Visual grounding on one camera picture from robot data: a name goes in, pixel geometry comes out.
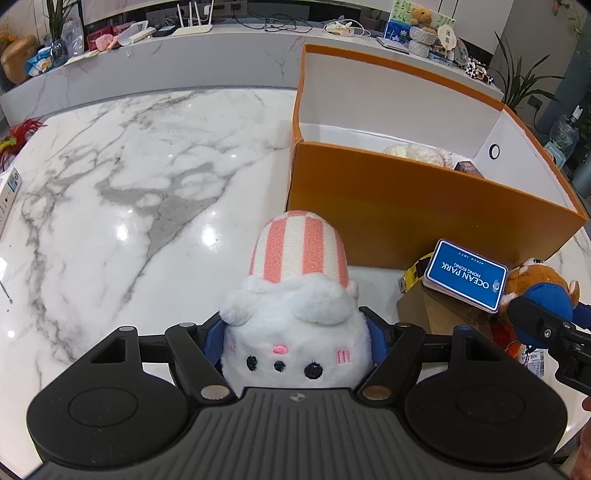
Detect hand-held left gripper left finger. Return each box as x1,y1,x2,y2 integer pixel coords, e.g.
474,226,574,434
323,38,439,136
88,316,239,400

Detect white plush pink striped hat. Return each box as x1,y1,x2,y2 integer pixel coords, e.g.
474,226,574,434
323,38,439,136
217,209,375,391

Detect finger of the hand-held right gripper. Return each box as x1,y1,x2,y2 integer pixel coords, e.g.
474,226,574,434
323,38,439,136
508,295,576,345

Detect white product box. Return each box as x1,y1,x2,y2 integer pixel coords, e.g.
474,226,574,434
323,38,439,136
0,167,23,232

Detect clear water bottle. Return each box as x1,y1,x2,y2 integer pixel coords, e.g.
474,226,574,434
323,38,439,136
547,106,585,162

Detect tall potted plant black pot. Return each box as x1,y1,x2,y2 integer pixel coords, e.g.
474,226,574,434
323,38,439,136
492,32,566,112

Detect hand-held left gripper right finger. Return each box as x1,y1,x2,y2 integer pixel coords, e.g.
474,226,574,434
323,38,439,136
355,309,490,401

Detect white flat device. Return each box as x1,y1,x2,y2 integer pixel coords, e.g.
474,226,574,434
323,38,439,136
121,25,158,47

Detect white charger with cord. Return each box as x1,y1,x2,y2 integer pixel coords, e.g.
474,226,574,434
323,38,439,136
323,21,365,37

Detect brown round vase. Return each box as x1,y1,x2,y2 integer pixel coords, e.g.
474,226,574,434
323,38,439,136
0,36,40,85

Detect black white cow figurines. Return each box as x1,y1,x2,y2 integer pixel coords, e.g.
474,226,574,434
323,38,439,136
464,58,497,86

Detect green leafy potted plant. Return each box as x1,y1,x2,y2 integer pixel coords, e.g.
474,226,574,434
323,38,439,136
44,0,81,44

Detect stacked grey ceramic pots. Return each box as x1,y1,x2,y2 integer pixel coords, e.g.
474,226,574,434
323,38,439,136
407,25,437,57

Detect dried yellow grass bunch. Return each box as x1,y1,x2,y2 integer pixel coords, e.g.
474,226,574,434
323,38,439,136
0,21,21,49

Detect brown bear plush blue hat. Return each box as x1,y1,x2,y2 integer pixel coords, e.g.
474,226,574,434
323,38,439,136
489,258,581,377

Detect orange cardboard storage box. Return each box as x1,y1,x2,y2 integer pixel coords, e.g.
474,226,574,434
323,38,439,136
285,44,587,273

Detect red feather toy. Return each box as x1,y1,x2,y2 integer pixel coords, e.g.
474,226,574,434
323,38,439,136
0,117,47,171

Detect small brown cardboard box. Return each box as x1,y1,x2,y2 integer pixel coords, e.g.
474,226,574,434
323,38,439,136
396,279,497,342

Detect grey closed laptop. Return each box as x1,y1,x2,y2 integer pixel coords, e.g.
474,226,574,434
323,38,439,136
376,36,411,55

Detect black cables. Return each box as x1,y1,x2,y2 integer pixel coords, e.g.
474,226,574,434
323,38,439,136
231,9,324,34

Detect cream crochet bunny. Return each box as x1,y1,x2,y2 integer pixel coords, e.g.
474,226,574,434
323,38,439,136
383,144,455,168

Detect yellow black tape measure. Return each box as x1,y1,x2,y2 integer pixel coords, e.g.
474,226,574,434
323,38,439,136
399,251,435,294

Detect clear plastic bag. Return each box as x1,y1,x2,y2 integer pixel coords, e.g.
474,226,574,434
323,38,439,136
60,21,86,58

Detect white wifi router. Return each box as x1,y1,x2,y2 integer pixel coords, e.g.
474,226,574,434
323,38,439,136
172,0,214,37

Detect blue snack bags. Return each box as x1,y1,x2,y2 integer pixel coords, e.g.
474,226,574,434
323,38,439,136
25,46,61,77

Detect small teddy bear display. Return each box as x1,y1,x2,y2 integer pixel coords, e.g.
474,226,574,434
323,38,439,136
384,0,455,44

